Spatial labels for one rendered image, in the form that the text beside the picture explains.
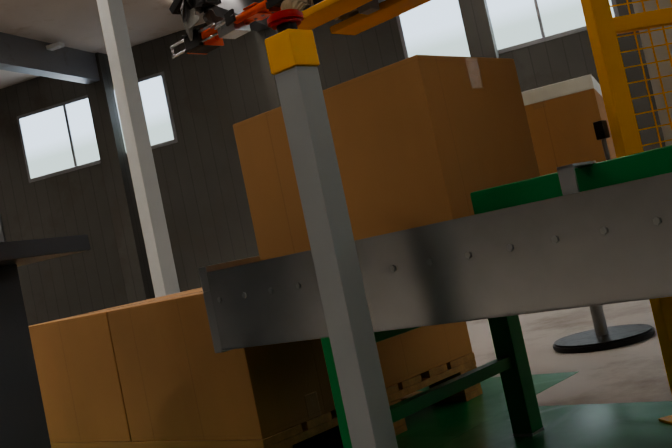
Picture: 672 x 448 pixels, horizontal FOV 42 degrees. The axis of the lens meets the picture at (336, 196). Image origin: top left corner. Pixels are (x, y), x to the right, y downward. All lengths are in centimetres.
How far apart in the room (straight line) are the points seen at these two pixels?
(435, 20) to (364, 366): 975
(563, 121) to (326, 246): 192
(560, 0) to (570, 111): 763
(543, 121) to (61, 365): 192
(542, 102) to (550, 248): 190
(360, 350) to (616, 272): 47
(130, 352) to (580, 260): 158
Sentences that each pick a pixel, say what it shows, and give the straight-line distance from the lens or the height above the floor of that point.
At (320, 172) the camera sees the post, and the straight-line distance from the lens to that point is 161.
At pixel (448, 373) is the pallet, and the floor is 11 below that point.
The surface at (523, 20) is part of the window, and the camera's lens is 1102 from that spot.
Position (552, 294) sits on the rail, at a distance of 157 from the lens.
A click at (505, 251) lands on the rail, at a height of 52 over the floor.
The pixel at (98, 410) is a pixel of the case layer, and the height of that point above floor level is 24.
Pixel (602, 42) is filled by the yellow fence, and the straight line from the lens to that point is 232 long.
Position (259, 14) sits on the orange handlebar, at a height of 124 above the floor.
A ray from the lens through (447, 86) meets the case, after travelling 194.
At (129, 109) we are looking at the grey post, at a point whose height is 176.
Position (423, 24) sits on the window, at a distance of 1126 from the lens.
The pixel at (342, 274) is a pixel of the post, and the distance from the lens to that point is 161.
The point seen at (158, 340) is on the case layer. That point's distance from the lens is 262.
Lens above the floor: 59
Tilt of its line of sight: 3 degrees up
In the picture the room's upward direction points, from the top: 12 degrees counter-clockwise
